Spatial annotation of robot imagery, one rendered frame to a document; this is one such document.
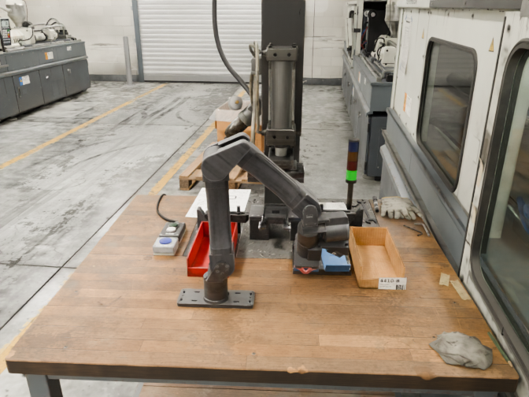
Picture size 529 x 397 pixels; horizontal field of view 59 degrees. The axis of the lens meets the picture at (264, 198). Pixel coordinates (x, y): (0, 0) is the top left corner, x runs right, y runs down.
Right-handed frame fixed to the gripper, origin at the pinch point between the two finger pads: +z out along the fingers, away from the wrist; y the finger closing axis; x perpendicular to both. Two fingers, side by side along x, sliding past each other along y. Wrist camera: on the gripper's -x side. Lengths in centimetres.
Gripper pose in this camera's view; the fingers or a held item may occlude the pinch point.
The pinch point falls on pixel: (305, 266)
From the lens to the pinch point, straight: 135.1
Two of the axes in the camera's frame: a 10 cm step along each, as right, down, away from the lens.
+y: 0.7, -7.9, 6.1
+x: -10.0, -0.4, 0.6
